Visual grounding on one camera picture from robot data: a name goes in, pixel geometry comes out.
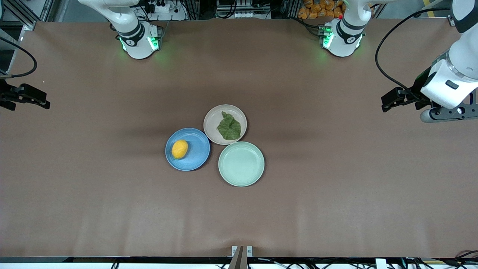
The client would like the white power strip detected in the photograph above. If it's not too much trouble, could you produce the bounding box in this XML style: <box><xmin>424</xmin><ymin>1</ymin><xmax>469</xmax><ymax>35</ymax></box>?
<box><xmin>144</xmin><ymin>0</ymin><xmax>187</xmax><ymax>21</ymax></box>

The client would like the green lettuce leaf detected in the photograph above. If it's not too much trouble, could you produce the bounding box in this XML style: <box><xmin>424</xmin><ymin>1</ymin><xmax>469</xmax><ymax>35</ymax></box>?
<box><xmin>217</xmin><ymin>111</ymin><xmax>242</xmax><ymax>141</ymax></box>

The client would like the beige plate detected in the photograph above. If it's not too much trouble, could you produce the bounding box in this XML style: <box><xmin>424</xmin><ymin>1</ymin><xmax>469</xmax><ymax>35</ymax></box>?
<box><xmin>203</xmin><ymin>104</ymin><xmax>248</xmax><ymax>145</ymax></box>

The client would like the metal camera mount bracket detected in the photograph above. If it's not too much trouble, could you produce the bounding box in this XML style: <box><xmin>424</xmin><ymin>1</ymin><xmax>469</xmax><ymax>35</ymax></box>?
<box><xmin>229</xmin><ymin>245</ymin><xmax>253</xmax><ymax>269</ymax></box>

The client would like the blue plate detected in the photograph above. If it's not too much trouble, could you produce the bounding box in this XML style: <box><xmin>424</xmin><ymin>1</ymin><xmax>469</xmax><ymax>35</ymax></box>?
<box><xmin>165</xmin><ymin>128</ymin><xmax>211</xmax><ymax>171</ymax></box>

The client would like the pale green plate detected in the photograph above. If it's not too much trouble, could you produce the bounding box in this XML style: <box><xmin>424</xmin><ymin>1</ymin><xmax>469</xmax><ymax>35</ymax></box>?
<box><xmin>218</xmin><ymin>141</ymin><xmax>265</xmax><ymax>187</ymax></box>

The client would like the aluminium frame profile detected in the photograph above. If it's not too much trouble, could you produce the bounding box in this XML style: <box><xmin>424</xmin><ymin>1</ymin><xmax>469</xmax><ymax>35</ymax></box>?
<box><xmin>0</xmin><ymin>0</ymin><xmax>55</xmax><ymax>31</ymax></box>

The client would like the brown table cover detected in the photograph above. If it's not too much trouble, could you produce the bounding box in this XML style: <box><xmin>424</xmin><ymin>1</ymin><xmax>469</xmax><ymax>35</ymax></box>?
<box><xmin>0</xmin><ymin>18</ymin><xmax>478</xmax><ymax>259</ymax></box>

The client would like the yellow lemon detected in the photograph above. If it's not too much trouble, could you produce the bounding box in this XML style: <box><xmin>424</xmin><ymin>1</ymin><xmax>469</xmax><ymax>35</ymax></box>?
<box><xmin>171</xmin><ymin>140</ymin><xmax>189</xmax><ymax>160</ymax></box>

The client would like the bag of orange fruit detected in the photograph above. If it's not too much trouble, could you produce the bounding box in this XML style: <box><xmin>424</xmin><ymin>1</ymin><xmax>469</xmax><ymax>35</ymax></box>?
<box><xmin>298</xmin><ymin>0</ymin><xmax>346</xmax><ymax>20</ymax></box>

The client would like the white electronics box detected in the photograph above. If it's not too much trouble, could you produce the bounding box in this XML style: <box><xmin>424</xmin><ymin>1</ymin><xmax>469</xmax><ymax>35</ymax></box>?
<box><xmin>216</xmin><ymin>0</ymin><xmax>271</xmax><ymax>19</ymax></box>

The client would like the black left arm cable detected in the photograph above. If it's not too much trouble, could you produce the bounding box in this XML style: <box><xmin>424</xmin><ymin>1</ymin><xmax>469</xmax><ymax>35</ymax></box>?
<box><xmin>375</xmin><ymin>7</ymin><xmax>453</xmax><ymax>95</ymax></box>

